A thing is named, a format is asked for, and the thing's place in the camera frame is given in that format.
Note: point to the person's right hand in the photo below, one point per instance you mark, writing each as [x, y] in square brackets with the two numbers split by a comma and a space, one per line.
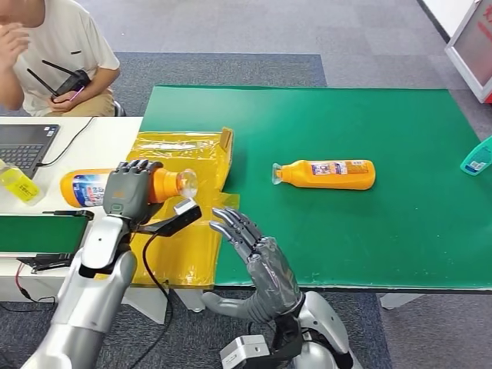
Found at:
[11, 46]

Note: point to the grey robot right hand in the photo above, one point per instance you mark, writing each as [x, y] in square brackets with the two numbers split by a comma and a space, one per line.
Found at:
[272, 280]

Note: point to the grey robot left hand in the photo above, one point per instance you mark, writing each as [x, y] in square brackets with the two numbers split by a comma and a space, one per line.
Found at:
[127, 191]

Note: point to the person's left hand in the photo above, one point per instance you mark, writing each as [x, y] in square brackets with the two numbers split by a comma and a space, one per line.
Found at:
[63, 103]

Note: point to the black remote controller with antennas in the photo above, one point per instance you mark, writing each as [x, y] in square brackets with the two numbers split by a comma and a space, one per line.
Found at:
[75, 81]

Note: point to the orange bottle with blue label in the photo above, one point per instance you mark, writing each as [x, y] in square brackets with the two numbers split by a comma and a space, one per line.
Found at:
[327, 178]
[86, 188]

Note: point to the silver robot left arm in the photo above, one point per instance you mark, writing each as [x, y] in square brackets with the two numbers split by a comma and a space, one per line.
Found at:
[92, 295]

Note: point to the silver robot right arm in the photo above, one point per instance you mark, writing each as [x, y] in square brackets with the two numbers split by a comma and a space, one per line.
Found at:
[327, 326]

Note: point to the clear bottle with yellow label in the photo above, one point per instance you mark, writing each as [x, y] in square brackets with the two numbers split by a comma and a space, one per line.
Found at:
[19, 186]

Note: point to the teal bottle with white label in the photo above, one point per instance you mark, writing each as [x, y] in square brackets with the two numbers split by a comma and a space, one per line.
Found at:
[478, 160]

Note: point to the person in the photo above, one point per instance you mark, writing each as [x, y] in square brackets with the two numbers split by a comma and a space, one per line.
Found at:
[61, 40]

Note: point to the dark laptop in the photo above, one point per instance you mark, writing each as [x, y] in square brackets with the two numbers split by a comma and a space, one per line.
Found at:
[23, 147]

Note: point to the yellow taped cardboard sheet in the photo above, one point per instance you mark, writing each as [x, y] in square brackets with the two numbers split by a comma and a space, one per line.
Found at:
[192, 254]

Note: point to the white table foot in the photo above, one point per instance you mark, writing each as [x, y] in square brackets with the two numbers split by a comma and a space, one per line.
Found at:
[398, 301]
[192, 300]

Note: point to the green belt conveyor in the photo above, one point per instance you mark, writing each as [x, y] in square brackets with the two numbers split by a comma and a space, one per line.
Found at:
[38, 234]

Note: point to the green table mat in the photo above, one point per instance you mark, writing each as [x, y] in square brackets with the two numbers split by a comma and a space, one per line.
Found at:
[345, 127]

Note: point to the red and white sign stand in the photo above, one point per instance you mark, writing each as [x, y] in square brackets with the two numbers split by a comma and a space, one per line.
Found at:
[475, 46]

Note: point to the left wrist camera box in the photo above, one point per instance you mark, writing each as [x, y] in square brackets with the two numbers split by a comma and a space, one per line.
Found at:
[180, 216]

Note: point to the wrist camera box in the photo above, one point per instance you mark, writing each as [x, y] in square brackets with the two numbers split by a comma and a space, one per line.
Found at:
[244, 352]
[180, 216]

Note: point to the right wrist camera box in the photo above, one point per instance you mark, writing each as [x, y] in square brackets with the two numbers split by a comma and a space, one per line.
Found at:
[244, 352]

